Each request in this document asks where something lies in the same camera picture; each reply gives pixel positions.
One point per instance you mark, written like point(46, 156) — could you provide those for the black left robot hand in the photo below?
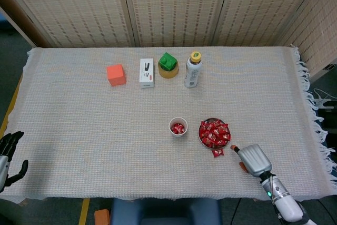
point(8, 143)

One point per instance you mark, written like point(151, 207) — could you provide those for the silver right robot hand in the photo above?
point(255, 160)

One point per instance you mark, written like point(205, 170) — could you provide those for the red candy pile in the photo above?
point(214, 134)

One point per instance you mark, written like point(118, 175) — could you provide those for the round metal plate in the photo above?
point(210, 119)

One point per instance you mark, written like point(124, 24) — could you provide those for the white paper cup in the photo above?
point(179, 135)

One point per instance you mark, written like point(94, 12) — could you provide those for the beige woven tablecloth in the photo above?
point(105, 130)

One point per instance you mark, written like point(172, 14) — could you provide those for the white bottle yellow cap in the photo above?
point(192, 74)

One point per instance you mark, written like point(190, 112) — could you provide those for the orange floor block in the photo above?
point(102, 217)

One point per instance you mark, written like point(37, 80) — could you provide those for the yellow tape roll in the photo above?
point(168, 74)

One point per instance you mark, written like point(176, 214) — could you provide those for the woven folding screen panel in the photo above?
point(263, 6)
point(173, 6)
point(321, 24)
point(23, 19)
point(79, 9)

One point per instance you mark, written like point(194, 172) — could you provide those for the orange cube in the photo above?
point(116, 76)

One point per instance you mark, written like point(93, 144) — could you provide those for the green toy brick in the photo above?
point(167, 61)

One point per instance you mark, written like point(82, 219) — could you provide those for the white stapler box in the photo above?
point(146, 73)

